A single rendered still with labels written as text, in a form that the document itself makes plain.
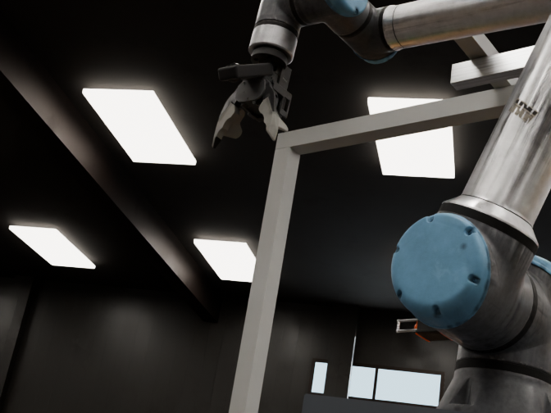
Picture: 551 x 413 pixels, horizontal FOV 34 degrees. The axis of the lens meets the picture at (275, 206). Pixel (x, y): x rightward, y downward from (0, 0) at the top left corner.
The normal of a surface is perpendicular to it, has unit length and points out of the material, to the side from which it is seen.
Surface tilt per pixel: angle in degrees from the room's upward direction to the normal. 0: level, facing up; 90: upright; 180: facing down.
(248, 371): 90
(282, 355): 90
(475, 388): 71
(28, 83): 90
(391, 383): 90
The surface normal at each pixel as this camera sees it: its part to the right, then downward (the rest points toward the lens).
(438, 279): -0.63, -0.32
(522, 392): 0.18, -0.61
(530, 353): 0.23, -0.28
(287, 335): -0.20, -0.41
